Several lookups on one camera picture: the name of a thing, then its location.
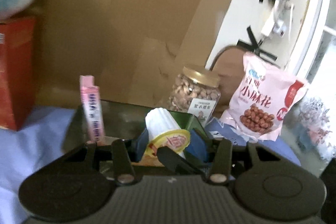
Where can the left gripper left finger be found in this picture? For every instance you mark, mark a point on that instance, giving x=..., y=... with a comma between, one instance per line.
x=112, y=162

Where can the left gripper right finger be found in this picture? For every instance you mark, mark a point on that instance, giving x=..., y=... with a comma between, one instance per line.
x=209, y=158

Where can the white jelly cup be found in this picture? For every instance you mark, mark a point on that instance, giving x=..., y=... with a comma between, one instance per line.
x=163, y=131

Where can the black cardboard storage box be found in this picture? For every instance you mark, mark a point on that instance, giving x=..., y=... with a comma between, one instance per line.
x=124, y=121

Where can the pink snack stick box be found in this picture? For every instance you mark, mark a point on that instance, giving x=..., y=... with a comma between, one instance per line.
x=91, y=103

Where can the glass jar of nuts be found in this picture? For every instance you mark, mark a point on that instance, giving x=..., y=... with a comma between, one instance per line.
x=195, y=91

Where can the pink twisted snack bag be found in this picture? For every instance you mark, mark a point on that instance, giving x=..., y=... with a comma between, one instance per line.
x=265, y=95

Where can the blue patterned tablecloth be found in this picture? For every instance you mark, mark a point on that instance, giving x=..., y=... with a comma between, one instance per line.
x=23, y=152

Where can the floral tissue pack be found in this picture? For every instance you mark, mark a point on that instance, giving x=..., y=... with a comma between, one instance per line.
x=311, y=122

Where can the brown chair back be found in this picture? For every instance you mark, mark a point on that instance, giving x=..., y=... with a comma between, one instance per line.
x=228, y=64

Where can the large brown cardboard sheet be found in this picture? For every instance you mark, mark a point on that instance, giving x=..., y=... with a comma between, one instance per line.
x=133, y=48

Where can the red gift bag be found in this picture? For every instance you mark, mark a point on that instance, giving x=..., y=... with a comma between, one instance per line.
x=17, y=83

